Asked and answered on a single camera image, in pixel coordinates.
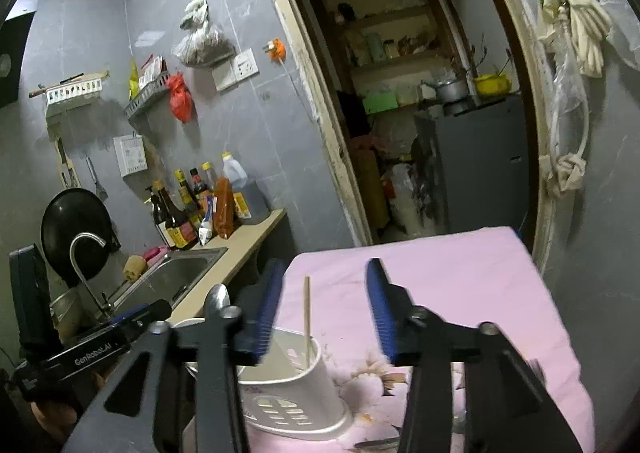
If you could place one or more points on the green box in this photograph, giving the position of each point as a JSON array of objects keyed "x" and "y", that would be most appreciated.
[{"x": 380, "y": 103}]

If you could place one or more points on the hanging clear plastic bag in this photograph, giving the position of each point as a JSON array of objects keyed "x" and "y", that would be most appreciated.
[{"x": 567, "y": 98}]

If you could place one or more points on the yellow bowl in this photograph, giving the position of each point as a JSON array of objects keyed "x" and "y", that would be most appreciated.
[{"x": 491, "y": 84}]

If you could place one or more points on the white plastic bag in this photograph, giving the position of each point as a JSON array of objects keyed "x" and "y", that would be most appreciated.
[{"x": 202, "y": 40}]

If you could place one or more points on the yellow snack packet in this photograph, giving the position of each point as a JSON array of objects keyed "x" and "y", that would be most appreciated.
[{"x": 134, "y": 80}]

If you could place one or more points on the pink soap dish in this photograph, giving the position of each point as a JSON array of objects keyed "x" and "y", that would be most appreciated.
[{"x": 157, "y": 254}]

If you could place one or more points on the hanging metal spatula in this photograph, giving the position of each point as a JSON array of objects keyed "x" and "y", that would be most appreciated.
[{"x": 95, "y": 180}]

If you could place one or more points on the large oil jug yellow cap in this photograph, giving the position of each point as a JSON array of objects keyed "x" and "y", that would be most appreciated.
[{"x": 247, "y": 198}]

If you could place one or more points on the curved metal faucet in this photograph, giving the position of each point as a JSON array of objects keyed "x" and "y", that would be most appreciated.
[{"x": 80, "y": 258}]

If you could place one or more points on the door frame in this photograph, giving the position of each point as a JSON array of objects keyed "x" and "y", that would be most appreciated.
[{"x": 320, "y": 98}]

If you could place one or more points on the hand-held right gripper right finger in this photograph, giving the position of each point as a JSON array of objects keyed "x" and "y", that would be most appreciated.
[{"x": 380, "y": 313}]

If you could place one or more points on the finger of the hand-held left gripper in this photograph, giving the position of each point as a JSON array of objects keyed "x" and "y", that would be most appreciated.
[{"x": 137, "y": 318}]

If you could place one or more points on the white wall socket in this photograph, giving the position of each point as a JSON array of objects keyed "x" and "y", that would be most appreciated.
[{"x": 246, "y": 64}]

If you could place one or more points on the small aluminium pot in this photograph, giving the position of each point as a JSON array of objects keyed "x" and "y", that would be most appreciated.
[{"x": 451, "y": 90}]

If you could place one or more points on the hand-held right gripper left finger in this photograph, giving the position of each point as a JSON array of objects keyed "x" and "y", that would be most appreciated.
[{"x": 265, "y": 315}]

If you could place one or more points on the red and white packets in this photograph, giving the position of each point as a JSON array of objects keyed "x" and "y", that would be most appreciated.
[{"x": 151, "y": 72}]

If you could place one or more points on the white wall switch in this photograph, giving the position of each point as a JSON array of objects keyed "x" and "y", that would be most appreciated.
[{"x": 224, "y": 78}]

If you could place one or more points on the dark bottle red cap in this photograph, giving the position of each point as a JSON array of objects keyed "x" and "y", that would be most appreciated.
[{"x": 199, "y": 185}]

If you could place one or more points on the dark grey cabinet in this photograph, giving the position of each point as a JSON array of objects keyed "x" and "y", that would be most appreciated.
[{"x": 480, "y": 163}]

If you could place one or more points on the white wall box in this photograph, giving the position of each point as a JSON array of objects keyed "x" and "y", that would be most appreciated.
[{"x": 130, "y": 155}]

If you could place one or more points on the wooden shelf unit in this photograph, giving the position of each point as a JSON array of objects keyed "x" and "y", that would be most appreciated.
[{"x": 395, "y": 18}]

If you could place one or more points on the black round pan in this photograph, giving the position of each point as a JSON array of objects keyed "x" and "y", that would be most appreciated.
[{"x": 65, "y": 218}]

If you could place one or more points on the tan loofah sponge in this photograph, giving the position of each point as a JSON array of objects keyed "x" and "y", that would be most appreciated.
[{"x": 134, "y": 269}]

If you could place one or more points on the red plastic bag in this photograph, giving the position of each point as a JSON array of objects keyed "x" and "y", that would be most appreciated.
[{"x": 181, "y": 100}]

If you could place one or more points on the light wooden chopstick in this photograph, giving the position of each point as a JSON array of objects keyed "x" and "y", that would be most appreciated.
[{"x": 306, "y": 313}]

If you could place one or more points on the black range hood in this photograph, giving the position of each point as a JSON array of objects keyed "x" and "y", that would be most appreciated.
[{"x": 12, "y": 58}]

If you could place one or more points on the clear bottle yellow cap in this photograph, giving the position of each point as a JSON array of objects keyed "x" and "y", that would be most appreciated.
[{"x": 209, "y": 175}]

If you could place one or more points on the pink cloth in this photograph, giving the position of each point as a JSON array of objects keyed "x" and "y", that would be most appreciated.
[{"x": 475, "y": 278}]

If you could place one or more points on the orange wall hook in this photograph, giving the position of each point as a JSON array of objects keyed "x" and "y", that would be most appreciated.
[{"x": 276, "y": 49}]

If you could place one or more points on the white and blue packet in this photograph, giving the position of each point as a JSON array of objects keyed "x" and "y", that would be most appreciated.
[{"x": 206, "y": 225}]

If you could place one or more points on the brown bottle yellow cap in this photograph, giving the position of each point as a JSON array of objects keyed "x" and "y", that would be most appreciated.
[{"x": 186, "y": 195}]

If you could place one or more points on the white plastic wall basket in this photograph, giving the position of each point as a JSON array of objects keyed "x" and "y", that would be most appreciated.
[{"x": 75, "y": 90}]

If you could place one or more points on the red-orange seasoning packet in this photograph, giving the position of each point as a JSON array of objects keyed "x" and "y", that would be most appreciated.
[{"x": 223, "y": 210}]

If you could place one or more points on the stainless steel sink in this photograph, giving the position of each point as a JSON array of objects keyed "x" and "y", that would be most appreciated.
[{"x": 175, "y": 275}]

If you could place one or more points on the white slotted utensil holder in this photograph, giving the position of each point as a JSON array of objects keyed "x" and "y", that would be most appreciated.
[{"x": 300, "y": 403}]

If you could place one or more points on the wooden knife holder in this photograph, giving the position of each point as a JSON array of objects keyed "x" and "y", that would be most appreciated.
[{"x": 67, "y": 165}]

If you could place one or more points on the grey wall shelf rack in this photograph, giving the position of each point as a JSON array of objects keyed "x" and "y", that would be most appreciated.
[{"x": 145, "y": 103}]

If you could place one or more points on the hanging white gloves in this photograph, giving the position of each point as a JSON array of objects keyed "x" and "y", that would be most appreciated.
[{"x": 590, "y": 23}]

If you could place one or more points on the steel cooking pot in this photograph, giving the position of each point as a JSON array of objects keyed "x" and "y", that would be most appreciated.
[{"x": 65, "y": 310}]

